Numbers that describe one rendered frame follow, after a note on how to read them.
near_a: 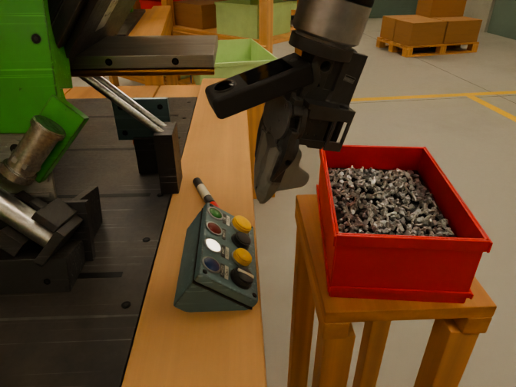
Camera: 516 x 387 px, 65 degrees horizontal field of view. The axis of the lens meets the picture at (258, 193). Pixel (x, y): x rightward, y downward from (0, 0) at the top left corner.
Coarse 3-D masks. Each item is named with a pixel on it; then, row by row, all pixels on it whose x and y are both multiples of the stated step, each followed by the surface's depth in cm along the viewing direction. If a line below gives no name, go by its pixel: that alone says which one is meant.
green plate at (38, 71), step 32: (0, 0) 44; (32, 0) 44; (0, 32) 45; (32, 32) 45; (0, 64) 46; (32, 64) 46; (64, 64) 52; (0, 96) 46; (32, 96) 47; (0, 128) 47
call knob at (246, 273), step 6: (234, 270) 46; (240, 270) 46; (246, 270) 47; (234, 276) 46; (240, 276) 46; (246, 276) 46; (252, 276) 47; (240, 282) 46; (246, 282) 46; (252, 282) 47
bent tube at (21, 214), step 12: (0, 192) 47; (0, 204) 46; (12, 204) 47; (24, 204) 48; (0, 216) 47; (12, 216) 47; (24, 216) 47; (24, 228) 47; (36, 228) 47; (36, 240) 48
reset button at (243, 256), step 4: (240, 248) 50; (236, 252) 50; (240, 252) 49; (244, 252) 50; (248, 252) 50; (236, 256) 49; (240, 256) 49; (244, 256) 49; (248, 256) 50; (236, 260) 49; (240, 260) 49; (244, 260) 49; (248, 260) 49; (244, 264) 49; (248, 264) 50
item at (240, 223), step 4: (236, 216) 56; (240, 216) 56; (232, 220) 56; (236, 220) 55; (240, 220) 55; (244, 220) 56; (248, 220) 57; (236, 224) 55; (240, 224) 55; (244, 224) 55; (248, 224) 56; (236, 228) 55; (240, 228) 55; (244, 228) 55; (248, 228) 55; (244, 232) 55; (248, 232) 56
